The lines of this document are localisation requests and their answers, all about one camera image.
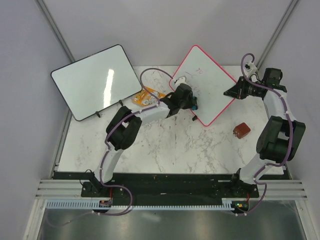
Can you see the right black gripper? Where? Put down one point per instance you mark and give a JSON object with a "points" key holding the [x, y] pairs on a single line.
{"points": [[237, 91]]}

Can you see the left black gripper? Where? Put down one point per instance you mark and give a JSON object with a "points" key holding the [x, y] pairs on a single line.
{"points": [[190, 104]]}

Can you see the white slotted cable duct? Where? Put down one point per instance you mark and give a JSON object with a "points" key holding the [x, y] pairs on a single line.
{"points": [[78, 204]]}

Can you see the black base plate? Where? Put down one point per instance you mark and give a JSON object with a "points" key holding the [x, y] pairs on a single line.
{"points": [[164, 189]]}

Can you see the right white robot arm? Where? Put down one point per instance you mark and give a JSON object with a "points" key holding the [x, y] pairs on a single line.
{"points": [[282, 134]]}

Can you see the orange illustrated book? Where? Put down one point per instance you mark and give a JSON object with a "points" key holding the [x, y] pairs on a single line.
{"points": [[144, 98]]}

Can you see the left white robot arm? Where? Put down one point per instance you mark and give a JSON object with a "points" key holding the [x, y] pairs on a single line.
{"points": [[124, 127]]}

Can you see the black framed whiteboard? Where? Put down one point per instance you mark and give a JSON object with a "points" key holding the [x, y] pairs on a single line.
{"points": [[96, 82]]}

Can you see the brown power adapter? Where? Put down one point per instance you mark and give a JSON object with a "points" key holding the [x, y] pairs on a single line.
{"points": [[241, 130]]}

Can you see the aluminium rail frame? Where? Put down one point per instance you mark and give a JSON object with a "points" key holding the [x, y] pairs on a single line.
{"points": [[174, 164]]}

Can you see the pink framed whiteboard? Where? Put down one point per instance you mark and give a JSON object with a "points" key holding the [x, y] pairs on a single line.
{"points": [[208, 81]]}

